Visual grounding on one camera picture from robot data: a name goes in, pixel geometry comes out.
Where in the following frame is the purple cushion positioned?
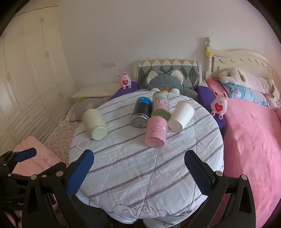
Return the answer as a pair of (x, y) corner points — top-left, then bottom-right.
(109, 82), (141, 102)
(196, 85), (226, 130)

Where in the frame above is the pale green cylinder bottle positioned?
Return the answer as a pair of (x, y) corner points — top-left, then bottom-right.
(82, 108), (108, 141)

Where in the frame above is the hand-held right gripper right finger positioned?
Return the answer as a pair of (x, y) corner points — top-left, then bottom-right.
(182, 150), (256, 228)

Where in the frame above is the pink bunny toy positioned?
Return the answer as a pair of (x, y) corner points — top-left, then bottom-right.
(211, 91), (228, 120)
(118, 72), (132, 89)

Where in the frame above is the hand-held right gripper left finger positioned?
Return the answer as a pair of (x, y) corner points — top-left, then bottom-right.
(23, 150), (110, 228)

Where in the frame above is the cream bed headboard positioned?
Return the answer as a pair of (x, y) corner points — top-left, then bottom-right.
(204, 37), (281, 88)

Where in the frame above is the pink cup with green base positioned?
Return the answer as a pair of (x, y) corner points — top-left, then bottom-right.
(152, 91), (171, 123)

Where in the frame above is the heart printed sheet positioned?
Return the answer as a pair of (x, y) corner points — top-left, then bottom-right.
(43, 105), (84, 165)

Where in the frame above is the grey plush cat toy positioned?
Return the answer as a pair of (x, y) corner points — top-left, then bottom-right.
(140, 69), (199, 102)

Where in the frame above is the white paper cup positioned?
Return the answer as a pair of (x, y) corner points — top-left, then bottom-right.
(168, 101), (195, 132)

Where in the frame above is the grey striped white blanket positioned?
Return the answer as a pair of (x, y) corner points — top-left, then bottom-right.
(68, 91), (225, 222)

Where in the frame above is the pink folded blanket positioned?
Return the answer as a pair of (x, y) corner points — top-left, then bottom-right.
(11, 136), (64, 177)

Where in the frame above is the blue printed pillow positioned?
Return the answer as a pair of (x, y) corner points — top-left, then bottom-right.
(222, 83), (269, 107)

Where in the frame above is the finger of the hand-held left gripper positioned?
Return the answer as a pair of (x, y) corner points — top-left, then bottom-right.
(0, 147), (37, 174)

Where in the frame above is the diamond patterned cushion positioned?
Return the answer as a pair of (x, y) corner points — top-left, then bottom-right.
(137, 59), (202, 90)

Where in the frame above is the dark blue metal can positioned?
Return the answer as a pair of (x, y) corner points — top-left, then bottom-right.
(131, 97), (152, 128)

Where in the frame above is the pink fluffy blanket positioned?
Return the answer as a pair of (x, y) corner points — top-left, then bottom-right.
(206, 78), (281, 228)

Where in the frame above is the cream wardrobe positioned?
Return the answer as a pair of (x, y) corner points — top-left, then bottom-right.
(0, 6), (78, 152)

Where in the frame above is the pink printed cup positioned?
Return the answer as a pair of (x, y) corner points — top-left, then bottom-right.
(145, 116), (168, 148)

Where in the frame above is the white plush toy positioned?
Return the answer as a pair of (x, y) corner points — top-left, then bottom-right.
(218, 68), (280, 102)

